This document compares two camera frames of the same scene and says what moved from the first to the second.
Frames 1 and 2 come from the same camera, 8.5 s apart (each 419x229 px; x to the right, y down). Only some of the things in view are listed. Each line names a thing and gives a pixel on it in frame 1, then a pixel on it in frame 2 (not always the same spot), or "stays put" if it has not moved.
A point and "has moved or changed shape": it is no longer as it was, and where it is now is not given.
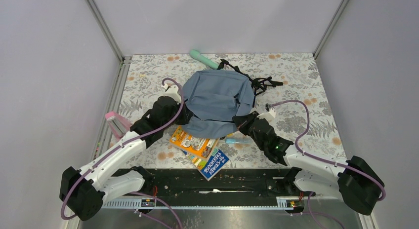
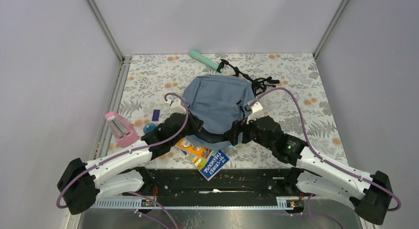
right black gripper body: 246,128 → 241,126
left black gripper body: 182,118 → 190,128
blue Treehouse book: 210,167 stays put
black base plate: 182,183 stays put
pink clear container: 119,126 stays put
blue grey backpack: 216,98 has moved or changed shape
